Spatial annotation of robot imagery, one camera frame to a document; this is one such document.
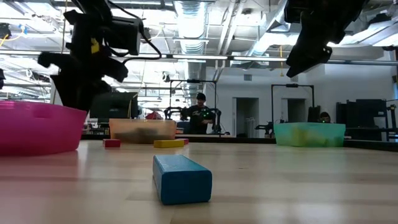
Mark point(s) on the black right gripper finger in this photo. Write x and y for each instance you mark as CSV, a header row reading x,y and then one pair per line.
x,y
308,57

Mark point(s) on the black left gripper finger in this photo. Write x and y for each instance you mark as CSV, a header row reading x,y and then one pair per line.
x,y
94,93
68,93

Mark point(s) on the red plastic bin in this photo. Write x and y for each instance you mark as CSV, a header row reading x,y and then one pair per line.
x,y
37,130

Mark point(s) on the yellow cube block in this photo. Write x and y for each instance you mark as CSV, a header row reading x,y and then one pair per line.
x,y
300,137

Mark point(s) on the yellow rectangular block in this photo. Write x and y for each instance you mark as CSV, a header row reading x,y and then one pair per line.
x,y
168,143

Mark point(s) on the blue rectangular block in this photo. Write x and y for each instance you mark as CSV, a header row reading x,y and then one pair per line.
x,y
183,183

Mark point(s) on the black background robot arm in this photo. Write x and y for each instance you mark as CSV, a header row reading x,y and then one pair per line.
x,y
264,127
174,110
217,119

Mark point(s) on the black monitor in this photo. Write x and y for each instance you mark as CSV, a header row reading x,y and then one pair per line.
x,y
121,105

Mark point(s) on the orange plastic bin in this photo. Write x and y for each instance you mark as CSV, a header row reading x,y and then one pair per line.
x,y
124,127

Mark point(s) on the linear ceiling light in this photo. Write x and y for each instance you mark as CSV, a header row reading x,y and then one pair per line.
x,y
31,53
199,57
155,56
258,58

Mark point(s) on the grey door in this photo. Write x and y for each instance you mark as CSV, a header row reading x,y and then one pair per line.
x,y
295,110
241,118

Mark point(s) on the person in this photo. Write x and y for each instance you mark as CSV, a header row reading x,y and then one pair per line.
x,y
325,117
199,119

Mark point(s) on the red rounded object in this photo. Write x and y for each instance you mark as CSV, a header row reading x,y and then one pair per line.
x,y
154,116

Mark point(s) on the black ceiling spotlight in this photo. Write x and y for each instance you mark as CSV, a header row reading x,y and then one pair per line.
x,y
165,77

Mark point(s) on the black equipment rack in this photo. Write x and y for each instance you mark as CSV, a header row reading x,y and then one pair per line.
x,y
360,112

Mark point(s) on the green plastic bin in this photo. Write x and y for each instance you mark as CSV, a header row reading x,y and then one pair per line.
x,y
326,135

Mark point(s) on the wall vent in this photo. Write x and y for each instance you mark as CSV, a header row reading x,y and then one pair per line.
x,y
247,77

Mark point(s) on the wide silver ceiling duct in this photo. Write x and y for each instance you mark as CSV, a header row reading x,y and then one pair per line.
x,y
190,25

